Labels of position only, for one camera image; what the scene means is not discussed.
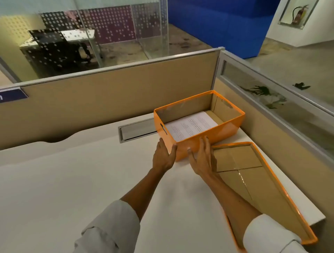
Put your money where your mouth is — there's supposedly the person's right hand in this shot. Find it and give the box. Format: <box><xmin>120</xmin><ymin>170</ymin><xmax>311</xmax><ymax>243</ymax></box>
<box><xmin>187</xmin><ymin>136</ymin><xmax>218</xmax><ymax>179</ymax></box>

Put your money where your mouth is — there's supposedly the person's left hand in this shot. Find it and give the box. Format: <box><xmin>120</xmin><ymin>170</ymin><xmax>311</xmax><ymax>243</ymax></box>
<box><xmin>152</xmin><ymin>138</ymin><xmax>178</xmax><ymax>174</ymax></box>

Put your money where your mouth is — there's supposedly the orange storage box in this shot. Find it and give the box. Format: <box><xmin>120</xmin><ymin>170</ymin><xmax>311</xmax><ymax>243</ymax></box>
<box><xmin>153</xmin><ymin>90</ymin><xmax>246</xmax><ymax>162</ymax></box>

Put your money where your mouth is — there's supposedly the person's right forearm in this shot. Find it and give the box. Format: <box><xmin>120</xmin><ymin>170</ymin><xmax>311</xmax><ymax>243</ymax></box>
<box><xmin>200</xmin><ymin>172</ymin><xmax>309</xmax><ymax>253</ymax></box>

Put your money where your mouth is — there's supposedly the person's left forearm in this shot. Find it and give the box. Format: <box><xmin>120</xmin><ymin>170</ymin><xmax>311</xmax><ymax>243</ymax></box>
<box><xmin>74</xmin><ymin>167</ymin><xmax>168</xmax><ymax>253</ymax></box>

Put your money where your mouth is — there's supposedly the white printed paper sheet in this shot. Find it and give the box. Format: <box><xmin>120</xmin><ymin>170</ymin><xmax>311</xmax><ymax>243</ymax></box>
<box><xmin>165</xmin><ymin>111</ymin><xmax>219</xmax><ymax>142</ymax></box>

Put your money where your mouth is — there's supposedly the orange box lid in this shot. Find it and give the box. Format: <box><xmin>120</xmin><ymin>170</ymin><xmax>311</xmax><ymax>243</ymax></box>
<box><xmin>211</xmin><ymin>141</ymin><xmax>319</xmax><ymax>253</ymax></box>

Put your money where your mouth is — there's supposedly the beige cubicle partition panel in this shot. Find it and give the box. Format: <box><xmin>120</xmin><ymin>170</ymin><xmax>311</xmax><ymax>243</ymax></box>
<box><xmin>0</xmin><ymin>47</ymin><xmax>225</xmax><ymax>151</ymax></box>

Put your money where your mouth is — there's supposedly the beige partition with glass strip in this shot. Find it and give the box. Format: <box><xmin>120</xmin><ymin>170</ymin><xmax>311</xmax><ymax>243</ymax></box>
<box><xmin>213</xmin><ymin>50</ymin><xmax>334</xmax><ymax>253</ymax></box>

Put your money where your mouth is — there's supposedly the blue partition block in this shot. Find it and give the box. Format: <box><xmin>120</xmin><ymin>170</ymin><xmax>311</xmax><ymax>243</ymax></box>
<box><xmin>168</xmin><ymin>0</ymin><xmax>281</xmax><ymax>59</ymax></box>

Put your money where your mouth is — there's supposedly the white office desk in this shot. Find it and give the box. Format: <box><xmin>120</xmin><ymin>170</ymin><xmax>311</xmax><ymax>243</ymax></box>
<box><xmin>19</xmin><ymin>29</ymin><xmax>96</xmax><ymax>50</ymax></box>

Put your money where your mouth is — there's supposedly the black office chair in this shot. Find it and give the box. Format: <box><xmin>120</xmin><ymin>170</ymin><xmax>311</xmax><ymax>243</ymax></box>
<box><xmin>28</xmin><ymin>29</ymin><xmax>92</xmax><ymax>71</ymax></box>

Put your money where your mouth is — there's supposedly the glass fire extinguisher cabinet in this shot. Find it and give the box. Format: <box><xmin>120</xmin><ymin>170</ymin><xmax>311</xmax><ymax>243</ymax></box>
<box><xmin>278</xmin><ymin>0</ymin><xmax>320</xmax><ymax>30</ymax></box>

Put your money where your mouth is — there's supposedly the blue sign plate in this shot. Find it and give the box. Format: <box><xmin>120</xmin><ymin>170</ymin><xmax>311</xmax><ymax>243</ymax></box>
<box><xmin>0</xmin><ymin>88</ymin><xmax>29</xmax><ymax>104</ymax></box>

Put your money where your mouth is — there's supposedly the red fire extinguisher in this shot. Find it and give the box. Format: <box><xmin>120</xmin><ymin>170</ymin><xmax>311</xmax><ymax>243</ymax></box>
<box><xmin>291</xmin><ymin>5</ymin><xmax>309</xmax><ymax>26</ymax></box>

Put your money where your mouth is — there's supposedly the silver desk cable tray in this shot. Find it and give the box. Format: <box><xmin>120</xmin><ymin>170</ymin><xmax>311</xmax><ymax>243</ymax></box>
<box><xmin>118</xmin><ymin>118</ymin><xmax>159</xmax><ymax>143</ymax></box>

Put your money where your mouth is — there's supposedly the dotted glass partition wall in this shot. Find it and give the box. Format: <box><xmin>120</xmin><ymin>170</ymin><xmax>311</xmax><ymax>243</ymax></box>
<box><xmin>0</xmin><ymin>0</ymin><xmax>169</xmax><ymax>84</ymax></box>

